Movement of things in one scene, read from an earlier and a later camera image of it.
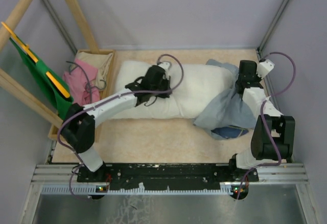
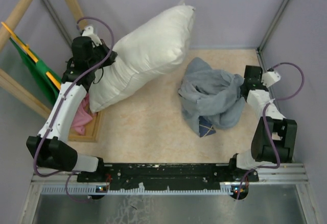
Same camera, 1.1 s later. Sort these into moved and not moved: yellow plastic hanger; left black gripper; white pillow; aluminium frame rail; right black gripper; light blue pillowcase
Moved: white pillow; light blue pillowcase; left black gripper
Not moved: right black gripper; yellow plastic hanger; aluminium frame rail
